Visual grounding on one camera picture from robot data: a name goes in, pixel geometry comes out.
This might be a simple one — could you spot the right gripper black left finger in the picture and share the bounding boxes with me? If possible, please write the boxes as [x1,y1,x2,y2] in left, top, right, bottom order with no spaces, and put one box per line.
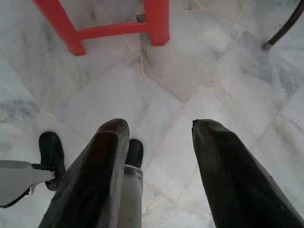
[38,118,131,228]

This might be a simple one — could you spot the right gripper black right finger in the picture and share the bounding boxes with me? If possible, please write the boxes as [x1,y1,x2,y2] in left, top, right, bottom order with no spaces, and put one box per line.
[191,119,304,228]

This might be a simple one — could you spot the robot left leg, black foot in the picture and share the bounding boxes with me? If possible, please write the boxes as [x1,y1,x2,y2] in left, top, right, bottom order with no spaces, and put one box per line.
[0,131,66,209]

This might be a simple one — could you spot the red plastic stool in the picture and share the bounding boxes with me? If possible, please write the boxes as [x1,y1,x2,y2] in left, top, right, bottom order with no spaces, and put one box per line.
[33,0,171,57]

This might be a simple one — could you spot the black folding chair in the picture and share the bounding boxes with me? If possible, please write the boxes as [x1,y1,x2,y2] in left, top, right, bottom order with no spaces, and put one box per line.
[262,0,304,51]

